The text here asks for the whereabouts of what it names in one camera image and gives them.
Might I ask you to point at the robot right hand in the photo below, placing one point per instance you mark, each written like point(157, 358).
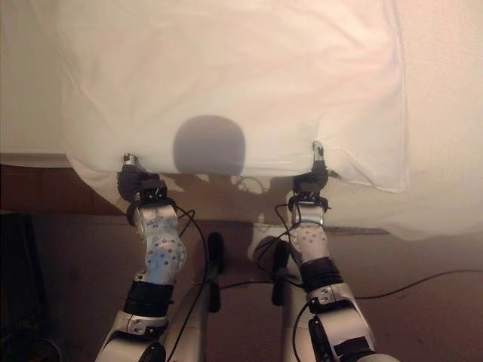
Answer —
point(310, 177)

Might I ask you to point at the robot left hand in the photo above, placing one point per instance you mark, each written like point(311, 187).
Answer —
point(130, 183)

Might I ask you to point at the white pillow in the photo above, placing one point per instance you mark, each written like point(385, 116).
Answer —
point(234, 75)

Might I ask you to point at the robot left arm silver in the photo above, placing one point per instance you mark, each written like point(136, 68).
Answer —
point(160, 249)

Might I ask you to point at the robot right arm silver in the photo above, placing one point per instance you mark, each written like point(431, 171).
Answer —
point(320, 271)

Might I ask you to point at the white bed sheet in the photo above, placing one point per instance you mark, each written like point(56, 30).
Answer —
point(445, 151)

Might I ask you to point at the robot right foot dark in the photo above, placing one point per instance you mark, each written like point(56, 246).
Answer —
point(281, 271)

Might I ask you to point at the robot foot dark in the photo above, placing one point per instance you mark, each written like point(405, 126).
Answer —
point(281, 271)
point(215, 264)

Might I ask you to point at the robot left foot dark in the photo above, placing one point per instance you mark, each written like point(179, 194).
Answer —
point(215, 264)

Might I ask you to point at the robot right leg silver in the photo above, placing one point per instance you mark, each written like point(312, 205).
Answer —
point(292, 320)

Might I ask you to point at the robot leg silver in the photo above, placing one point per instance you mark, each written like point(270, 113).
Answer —
point(188, 320)
point(292, 320)

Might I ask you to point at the robot left leg silver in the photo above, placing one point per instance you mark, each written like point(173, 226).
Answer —
point(188, 320)

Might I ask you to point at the brown wooden bed frame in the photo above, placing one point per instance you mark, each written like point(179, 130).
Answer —
point(45, 188)

